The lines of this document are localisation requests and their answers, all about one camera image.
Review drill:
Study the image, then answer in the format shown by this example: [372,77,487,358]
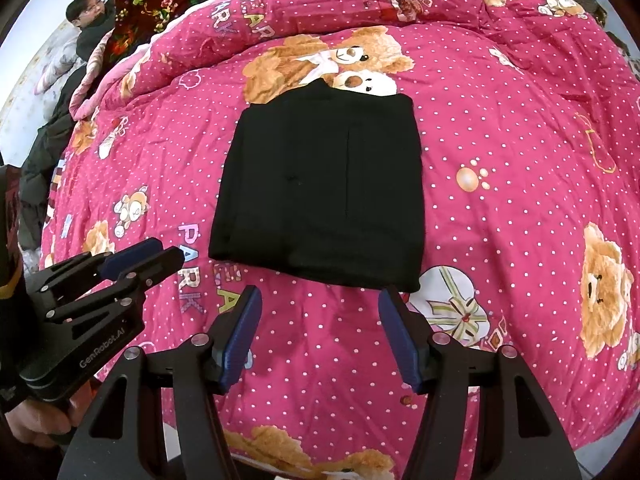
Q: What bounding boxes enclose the black pants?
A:
[208,80,425,292]

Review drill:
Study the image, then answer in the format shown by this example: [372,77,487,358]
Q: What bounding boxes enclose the left hand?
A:
[6,382,93,448]

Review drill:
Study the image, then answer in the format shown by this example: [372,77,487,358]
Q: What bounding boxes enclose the person with glasses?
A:
[18,0,115,250]

